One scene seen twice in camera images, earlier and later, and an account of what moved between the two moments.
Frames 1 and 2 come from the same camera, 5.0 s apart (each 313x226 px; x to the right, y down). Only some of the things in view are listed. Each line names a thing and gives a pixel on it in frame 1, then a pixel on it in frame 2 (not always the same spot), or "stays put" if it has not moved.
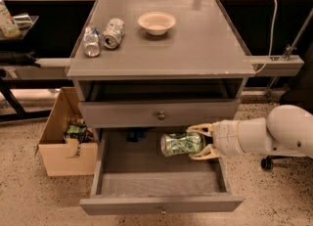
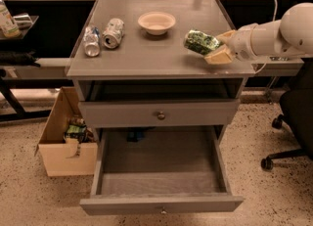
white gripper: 226,138 to 241,43
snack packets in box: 77,129 stays put
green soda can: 172,144 to 200,42
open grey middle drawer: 132,175 stays put
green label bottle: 7,22 stays put
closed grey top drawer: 162,113 stays put
